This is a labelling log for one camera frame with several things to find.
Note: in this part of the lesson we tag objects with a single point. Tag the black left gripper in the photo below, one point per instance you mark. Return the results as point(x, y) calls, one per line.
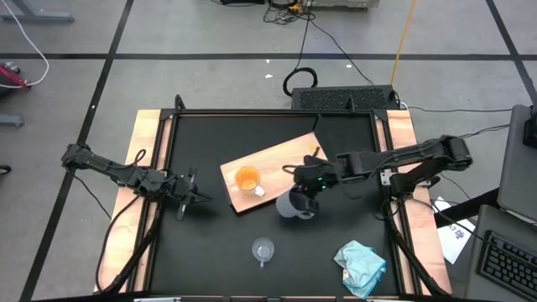
point(176, 189)

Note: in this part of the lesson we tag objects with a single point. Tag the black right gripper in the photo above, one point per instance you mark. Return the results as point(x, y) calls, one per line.
point(316, 176)

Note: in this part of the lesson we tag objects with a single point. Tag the grey mug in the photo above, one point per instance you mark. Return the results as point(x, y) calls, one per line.
point(287, 205)

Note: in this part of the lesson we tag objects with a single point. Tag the yellow ceramic mug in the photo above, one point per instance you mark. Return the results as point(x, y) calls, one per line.
point(247, 178)

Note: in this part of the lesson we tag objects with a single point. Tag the clear glass mug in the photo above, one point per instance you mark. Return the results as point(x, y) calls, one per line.
point(263, 249)

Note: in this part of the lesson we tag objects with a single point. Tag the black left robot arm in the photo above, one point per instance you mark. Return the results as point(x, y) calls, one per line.
point(105, 165)

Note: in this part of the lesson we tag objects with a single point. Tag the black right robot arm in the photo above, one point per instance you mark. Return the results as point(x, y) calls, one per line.
point(398, 157)

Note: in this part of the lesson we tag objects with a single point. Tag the wooden cutting board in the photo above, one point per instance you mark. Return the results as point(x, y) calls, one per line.
point(272, 161)

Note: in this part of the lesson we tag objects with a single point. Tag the light blue cloth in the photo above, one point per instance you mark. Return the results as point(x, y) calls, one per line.
point(361, 264)

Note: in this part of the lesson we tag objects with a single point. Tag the black computer tower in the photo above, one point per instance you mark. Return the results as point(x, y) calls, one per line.
point(335, 98)

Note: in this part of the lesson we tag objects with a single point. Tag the white paper sheet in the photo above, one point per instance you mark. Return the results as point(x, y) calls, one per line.
point(455, 243)

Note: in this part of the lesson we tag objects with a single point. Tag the black desk leg bar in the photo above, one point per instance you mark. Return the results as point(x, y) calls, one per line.
point(465, 208)

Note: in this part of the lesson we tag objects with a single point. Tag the grey metal table foot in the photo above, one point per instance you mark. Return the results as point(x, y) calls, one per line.
point(42, 18)
point(10, 121)

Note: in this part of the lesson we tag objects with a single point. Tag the beige equipment box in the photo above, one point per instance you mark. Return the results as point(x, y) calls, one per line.
point(344, 3)

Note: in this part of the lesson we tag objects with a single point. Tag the black keyboard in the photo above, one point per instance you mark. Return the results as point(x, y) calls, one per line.
point(512, 264)

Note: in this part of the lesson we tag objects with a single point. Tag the red cart part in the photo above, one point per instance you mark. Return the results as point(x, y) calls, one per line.
point(10, 77)

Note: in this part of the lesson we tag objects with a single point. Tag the black desk device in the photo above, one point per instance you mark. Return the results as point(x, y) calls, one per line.
point(530, 130)

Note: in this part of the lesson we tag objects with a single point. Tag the black frame brace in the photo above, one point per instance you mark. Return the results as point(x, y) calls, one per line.
point(133, 251)
point(414, 253)

